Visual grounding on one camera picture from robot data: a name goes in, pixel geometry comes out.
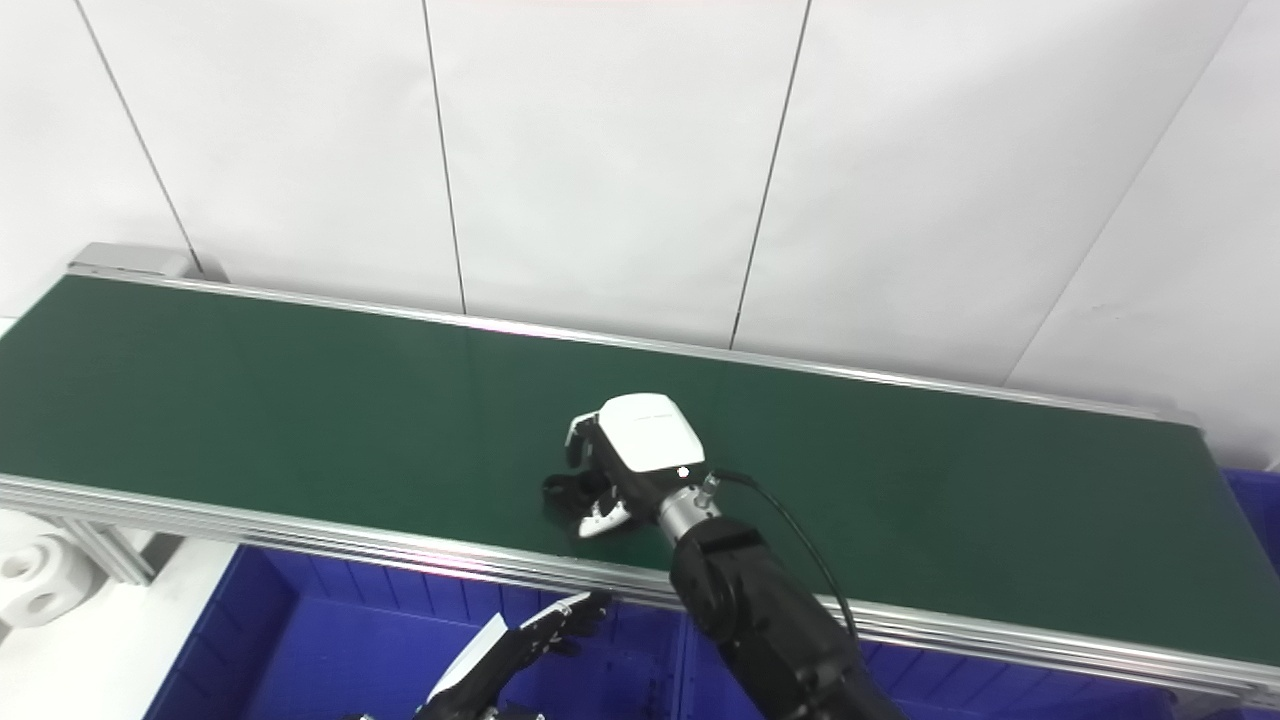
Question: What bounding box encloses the green conveyor belt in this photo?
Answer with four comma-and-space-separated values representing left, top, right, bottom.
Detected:
0, 268, 1280, 701

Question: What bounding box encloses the grey conveyor end housing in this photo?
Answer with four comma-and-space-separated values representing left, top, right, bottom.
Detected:
68, 242, 229, 284

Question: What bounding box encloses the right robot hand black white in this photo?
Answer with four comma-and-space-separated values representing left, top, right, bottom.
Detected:
563, 392, 723, 541

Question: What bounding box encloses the blue plastic bin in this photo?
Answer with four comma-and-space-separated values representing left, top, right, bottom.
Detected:
680, 610, 1201, 720
145, 545, 686, 720
1222, 468, 1280, 577

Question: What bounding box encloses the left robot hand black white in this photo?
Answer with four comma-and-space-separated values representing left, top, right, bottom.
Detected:
415, 590, 613, 720

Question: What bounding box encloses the white plastic part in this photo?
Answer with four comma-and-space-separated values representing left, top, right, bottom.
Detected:
0, 533, 101, 629

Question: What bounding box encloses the aluminium conveyor leg profile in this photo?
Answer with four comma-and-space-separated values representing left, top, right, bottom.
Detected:
50, 517, 156, 586

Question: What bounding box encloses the black flanged metal part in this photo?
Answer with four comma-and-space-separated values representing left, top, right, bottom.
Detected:
542, 470, 641, 536

